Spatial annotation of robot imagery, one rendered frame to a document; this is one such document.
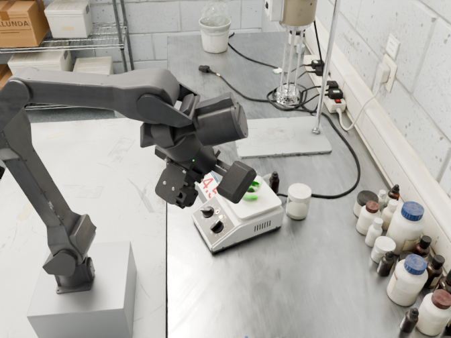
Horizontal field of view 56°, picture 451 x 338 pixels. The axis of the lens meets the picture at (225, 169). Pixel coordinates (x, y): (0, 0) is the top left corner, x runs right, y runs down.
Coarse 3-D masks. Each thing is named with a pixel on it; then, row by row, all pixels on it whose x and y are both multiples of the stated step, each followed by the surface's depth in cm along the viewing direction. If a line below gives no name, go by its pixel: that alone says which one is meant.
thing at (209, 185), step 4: (208, 176) 120; (212, 176) 119; (204, 180) 120; (208, 180) 119; (212, 180) 118; (200, 184) 120; (204, 184) 119; (208, 184) 118; (212, 184) 117; (216, 184) 116; (204, 188) 119; (208, 188) 118; (212, 188) 117; (208, 192) 117; (212, 192) 116; (216, 192) 115; (208, 196) 116
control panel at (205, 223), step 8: (216, 200) 107; (200, 208) 108; (216, 208) 106; (200, 216) 107; (216, 216) 105; (224, 216) 103; (200, 224) 106; (208, 224) 104; (224, 224) 102; (232, 224) 101; (208, 232) 103; (224, 232) 101; (216, 240) 101
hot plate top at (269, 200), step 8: (264, 184) 108; (264, 192) 106; (272, 192) 106; (264, 200) 104; (272, 200) 104; (280, 200) 104; (232, 208) 102; (240, 208) 102; (248, 208) 102; (256, 208) 102; (264, 208) 102; (272, 208) 102; (240, 216) 100; (248, 216) 100
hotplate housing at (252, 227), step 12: (204, 204) 108; (192, 216) 109; (228, 216) 103; (264, 216) 103; (276, 216) 104; (240, 228) 101; (252, 228) 103; (264, 228) 105; (276, 228) 108; (228, 240) 101; (240, 240) 103
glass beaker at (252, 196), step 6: (258, 174) 101; (258, 180) 102; (252, 186) 98; (258, 186) 99; (246, 192) 100; (252, 192) 99; (258, 192) 100; (246, 198) 101; (252, 198) 101; (258, 198) 102; (246, 204) 102; (252, 204) 102
